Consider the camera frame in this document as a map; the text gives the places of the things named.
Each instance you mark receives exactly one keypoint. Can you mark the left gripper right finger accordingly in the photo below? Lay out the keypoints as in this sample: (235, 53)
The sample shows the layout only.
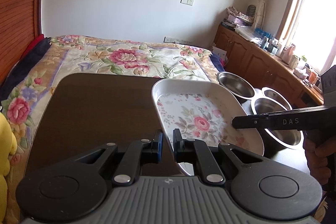
(197, 153)

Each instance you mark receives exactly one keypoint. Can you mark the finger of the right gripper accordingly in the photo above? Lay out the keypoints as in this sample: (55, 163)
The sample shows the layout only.
(310, 118)

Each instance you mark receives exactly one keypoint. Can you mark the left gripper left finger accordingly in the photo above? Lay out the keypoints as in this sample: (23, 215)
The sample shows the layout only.
(137, 154)

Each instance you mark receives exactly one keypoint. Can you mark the large steel bowl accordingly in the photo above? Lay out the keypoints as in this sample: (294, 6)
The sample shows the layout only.
(277, 131)

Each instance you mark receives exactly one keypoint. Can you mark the white floral rectangular plate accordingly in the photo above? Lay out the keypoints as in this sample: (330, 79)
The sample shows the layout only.
(202, 110)

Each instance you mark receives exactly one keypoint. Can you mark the medium steel bowl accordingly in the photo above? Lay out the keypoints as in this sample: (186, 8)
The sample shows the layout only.
(273, 94)

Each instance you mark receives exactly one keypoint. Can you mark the person's right hand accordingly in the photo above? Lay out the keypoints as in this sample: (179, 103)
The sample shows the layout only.
(317, 158)

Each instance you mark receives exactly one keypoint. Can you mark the pink kettle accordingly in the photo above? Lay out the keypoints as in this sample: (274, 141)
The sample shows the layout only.
(288, 53)

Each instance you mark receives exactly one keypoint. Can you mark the wooden sideboard cabinet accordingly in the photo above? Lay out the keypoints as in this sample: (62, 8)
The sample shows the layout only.
(261, 69)

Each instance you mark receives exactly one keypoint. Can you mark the small steel bowl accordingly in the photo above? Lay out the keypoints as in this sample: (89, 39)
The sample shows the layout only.
(239, 87)

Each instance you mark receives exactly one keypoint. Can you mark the white paper bag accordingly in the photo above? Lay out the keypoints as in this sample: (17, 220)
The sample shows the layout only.
(221, 53)

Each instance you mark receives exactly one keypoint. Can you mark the stack of papers and boxes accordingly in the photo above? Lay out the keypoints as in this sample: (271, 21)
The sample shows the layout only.
(235, 18)

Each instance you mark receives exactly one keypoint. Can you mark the floral bed blanket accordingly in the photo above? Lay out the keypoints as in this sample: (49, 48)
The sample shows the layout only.
(69, 54)

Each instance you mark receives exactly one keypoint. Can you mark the yellow plush toy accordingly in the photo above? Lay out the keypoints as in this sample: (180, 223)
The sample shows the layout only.
(8, 144)

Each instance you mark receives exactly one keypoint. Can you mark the dark blue blanket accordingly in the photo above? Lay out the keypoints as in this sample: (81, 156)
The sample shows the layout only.
(30, 57)

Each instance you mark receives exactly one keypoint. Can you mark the wooden louvered wardrobe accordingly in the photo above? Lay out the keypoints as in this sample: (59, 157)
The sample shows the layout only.
(21, 23)

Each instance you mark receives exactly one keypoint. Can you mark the white wall socket strip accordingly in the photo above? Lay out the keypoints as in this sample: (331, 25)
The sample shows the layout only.
(175, 41)

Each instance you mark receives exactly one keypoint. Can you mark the white wall switch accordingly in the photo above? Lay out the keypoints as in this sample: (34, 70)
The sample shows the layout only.
(187, 2)

